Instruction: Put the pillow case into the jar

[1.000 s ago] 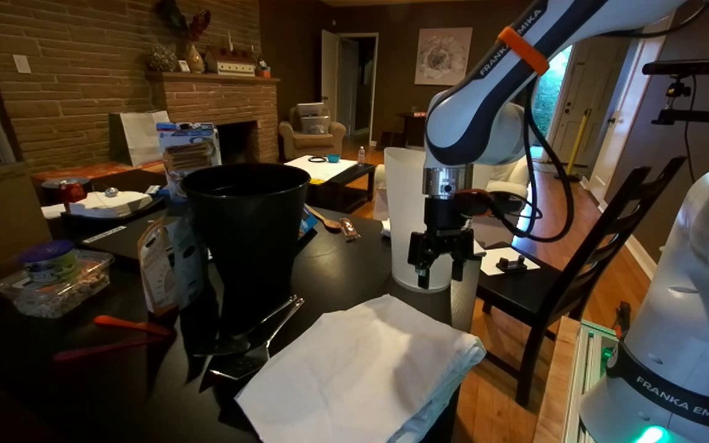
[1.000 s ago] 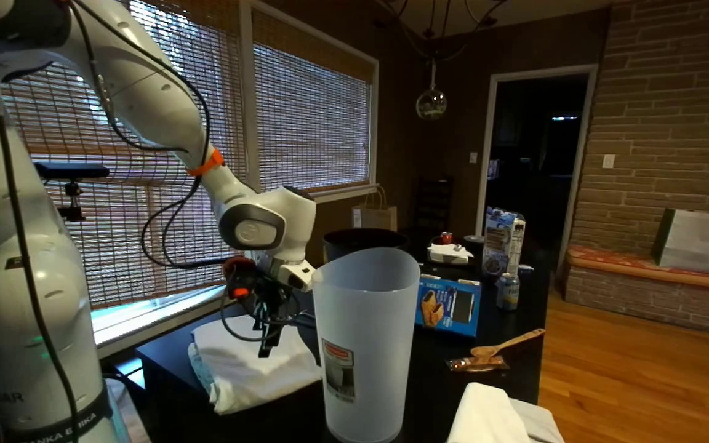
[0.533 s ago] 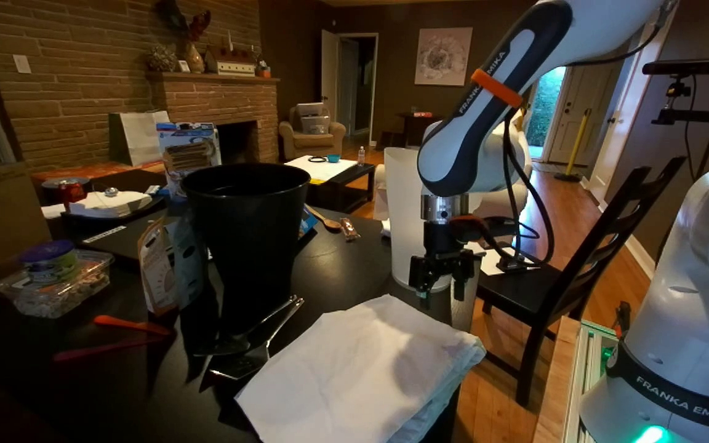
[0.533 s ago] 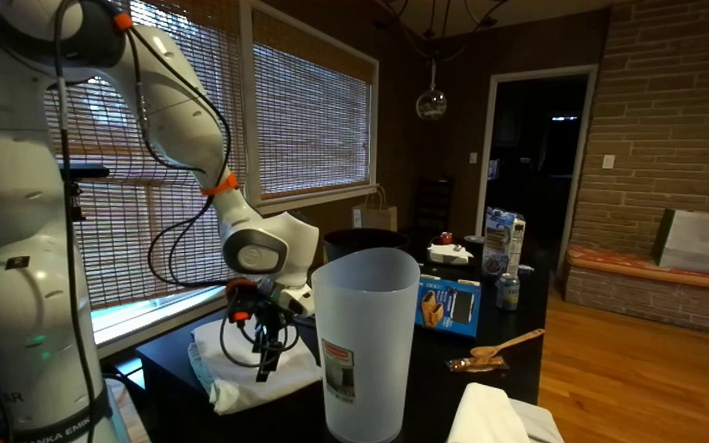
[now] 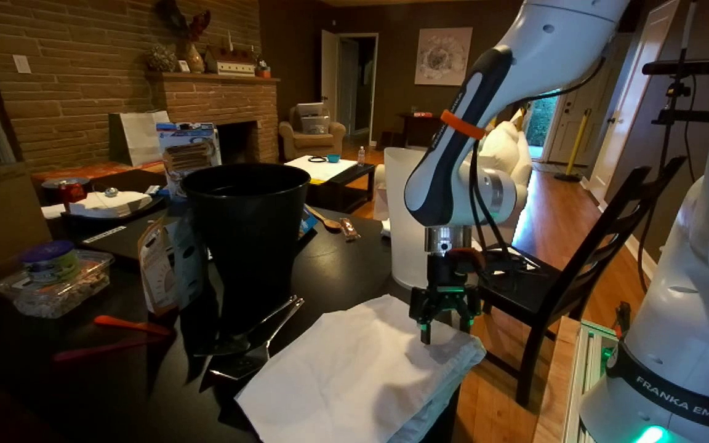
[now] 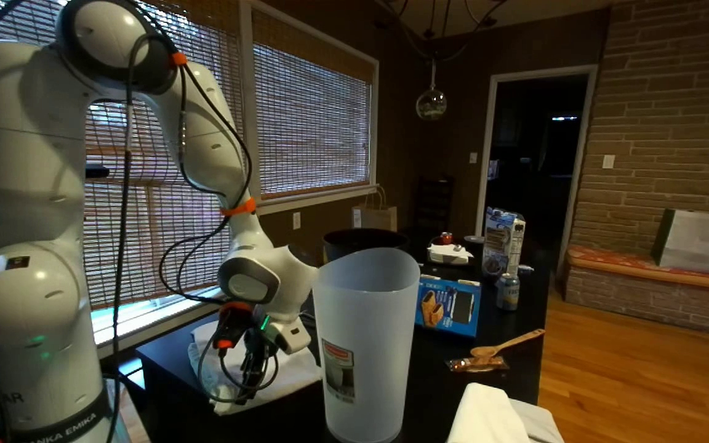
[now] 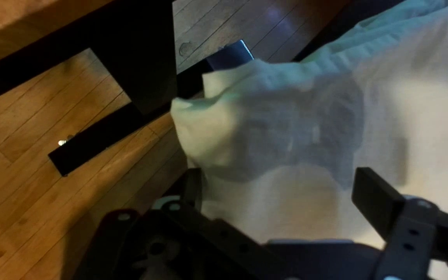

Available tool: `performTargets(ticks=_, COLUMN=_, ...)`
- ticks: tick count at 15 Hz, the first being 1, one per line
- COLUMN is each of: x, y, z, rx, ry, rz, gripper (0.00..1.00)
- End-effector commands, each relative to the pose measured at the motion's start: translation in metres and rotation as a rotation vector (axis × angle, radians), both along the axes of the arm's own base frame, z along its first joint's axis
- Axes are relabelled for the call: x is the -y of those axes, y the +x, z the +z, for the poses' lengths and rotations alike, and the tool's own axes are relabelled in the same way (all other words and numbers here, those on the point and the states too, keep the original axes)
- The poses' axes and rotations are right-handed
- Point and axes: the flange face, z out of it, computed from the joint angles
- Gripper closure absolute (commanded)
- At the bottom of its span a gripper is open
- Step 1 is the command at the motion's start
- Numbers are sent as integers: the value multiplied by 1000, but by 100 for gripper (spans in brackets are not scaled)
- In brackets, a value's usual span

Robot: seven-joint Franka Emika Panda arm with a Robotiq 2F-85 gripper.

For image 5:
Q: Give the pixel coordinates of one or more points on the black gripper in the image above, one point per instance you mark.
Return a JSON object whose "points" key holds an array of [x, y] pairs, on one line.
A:
{"points": [[453, 284]]}

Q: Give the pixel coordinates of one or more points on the white pillow case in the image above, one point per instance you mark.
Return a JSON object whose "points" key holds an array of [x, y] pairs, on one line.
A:
{"points": [[355, 378]]}

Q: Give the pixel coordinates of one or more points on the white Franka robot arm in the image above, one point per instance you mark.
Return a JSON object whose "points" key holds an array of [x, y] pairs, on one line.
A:
{"points": [[683, 329]]}

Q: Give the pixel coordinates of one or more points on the translucent plastic jar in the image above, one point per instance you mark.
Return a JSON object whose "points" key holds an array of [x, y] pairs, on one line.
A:
{"points": [[398, 222]]}

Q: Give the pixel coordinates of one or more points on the black wooden chair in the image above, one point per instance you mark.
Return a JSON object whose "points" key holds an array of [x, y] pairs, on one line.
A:
{"points": [[584, 263]]}

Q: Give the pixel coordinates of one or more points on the wooden spoon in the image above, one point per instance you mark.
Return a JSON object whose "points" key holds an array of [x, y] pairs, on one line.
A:
{"points": [[332, 222]]}

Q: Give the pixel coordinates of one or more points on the metal tongs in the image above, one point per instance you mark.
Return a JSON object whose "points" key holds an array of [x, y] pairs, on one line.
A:
{"points": [[258, 335]]}

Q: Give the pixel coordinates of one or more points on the dark coffee table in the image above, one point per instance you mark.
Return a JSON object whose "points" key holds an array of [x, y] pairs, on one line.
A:
{"points": [[331, 173]]}

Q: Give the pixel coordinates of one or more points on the black bucket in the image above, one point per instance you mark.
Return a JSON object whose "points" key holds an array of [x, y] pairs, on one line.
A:
{"points": [[246, 238]]}

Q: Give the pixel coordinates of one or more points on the beige armchair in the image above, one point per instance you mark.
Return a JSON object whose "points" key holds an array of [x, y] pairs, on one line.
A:
{"points": [[311, 131]]}

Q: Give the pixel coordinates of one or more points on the open hallway doorway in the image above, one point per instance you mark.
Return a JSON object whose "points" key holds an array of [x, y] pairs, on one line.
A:
{"points": [[357, 87]]}

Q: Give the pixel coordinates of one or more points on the blue snack box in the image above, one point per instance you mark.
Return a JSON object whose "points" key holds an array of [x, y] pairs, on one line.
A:
{"points": [[158, 266]]}

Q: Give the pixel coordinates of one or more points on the blue white paper package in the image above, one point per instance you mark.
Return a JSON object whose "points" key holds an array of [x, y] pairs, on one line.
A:
{"points": [[187, 148]]}

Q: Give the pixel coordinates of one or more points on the orange pen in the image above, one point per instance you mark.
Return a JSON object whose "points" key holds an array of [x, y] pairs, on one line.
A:
{"points": [[134, 325], [98, 352]]}

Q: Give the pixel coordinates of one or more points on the brick fireplace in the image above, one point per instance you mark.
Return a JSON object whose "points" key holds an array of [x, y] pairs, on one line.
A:
{"points": [[221, 101]]}

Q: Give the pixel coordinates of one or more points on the white food container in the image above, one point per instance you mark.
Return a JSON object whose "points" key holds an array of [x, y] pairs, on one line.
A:
{"points": [[108, 204]]}

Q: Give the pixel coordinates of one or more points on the white flat box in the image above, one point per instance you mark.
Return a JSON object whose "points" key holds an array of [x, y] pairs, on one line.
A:
{"points": [[144, 137]]}

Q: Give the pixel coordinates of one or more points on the brick hearth bench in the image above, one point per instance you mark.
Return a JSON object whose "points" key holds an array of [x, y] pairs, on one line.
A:
{"points": [[98, 173]]}

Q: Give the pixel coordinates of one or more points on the vase with flowers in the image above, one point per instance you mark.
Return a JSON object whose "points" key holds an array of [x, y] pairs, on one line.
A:
{"points": [[184, 40]]}

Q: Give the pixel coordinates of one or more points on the clear container blue lid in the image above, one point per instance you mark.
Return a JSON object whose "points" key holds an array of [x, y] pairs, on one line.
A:
{"points": [[55, 280]]}

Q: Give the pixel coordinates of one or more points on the framed wall picture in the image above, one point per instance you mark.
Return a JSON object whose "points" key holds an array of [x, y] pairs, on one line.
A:
{"points": [[444, 55]]}

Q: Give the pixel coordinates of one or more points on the black camera on stand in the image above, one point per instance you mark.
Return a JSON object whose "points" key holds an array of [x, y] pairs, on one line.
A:
{"points": [[684, 67]]}

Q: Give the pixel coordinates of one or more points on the white light switch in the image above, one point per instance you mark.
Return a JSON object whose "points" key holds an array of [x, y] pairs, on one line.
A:
{"points": [[19, 65]]}

